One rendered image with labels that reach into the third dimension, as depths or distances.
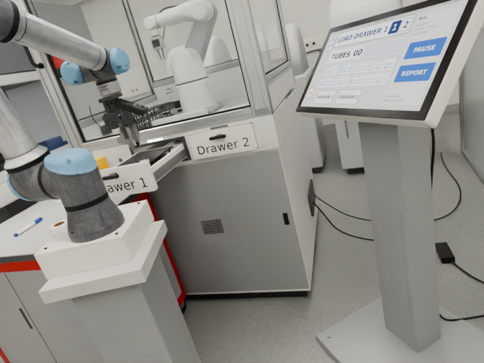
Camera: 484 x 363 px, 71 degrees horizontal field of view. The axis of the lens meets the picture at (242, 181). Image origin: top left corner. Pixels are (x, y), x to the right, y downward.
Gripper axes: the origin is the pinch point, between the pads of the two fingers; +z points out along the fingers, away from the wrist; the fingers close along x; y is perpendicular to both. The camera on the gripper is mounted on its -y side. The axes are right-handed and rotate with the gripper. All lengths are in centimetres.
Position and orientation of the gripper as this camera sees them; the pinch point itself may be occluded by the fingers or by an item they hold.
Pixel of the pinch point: (136, 145)
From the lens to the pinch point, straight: 136.3
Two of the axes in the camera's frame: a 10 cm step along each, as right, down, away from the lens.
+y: -9.5, 1.5, 2.9
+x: -2.1, 4.0, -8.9
